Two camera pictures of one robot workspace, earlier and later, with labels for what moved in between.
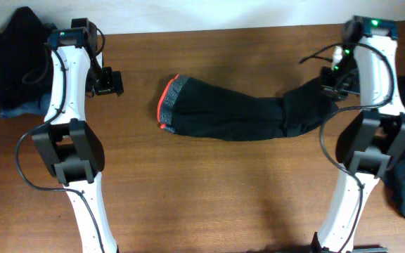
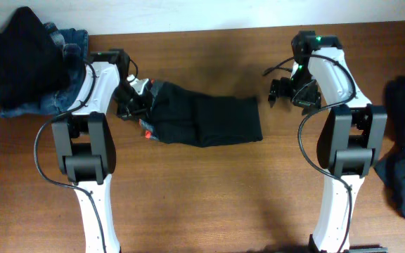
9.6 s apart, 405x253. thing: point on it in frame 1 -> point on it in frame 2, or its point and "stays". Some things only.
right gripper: [330, 91] -> [313, 102]
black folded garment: [17, 65] stays
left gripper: [113, 81] -> [141, 109]
